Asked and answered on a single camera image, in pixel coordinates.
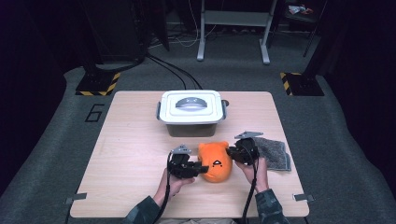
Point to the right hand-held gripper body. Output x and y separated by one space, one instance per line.
247 151

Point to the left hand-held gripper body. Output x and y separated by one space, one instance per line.
180 165

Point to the orange plush toy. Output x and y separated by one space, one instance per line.
216 165

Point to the grey fuzzy cloth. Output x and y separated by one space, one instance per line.
275 154

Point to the clear grey storage box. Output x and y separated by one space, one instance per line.
191 130

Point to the white box lid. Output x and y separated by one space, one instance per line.
174 113

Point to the person's left hand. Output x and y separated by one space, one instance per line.
176 186

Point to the person's right hand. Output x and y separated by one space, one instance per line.
261 174

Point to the dark round table grommet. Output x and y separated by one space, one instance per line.
226 102

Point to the grey tape strip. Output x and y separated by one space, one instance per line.
303 197
76 198

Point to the black striped stand base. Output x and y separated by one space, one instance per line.
303 84
96 84

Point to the dark cabinet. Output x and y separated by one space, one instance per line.
118 31

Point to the colourful clutter on shelf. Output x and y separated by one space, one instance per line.
299 9

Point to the white metal desk frame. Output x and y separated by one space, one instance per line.
236 18

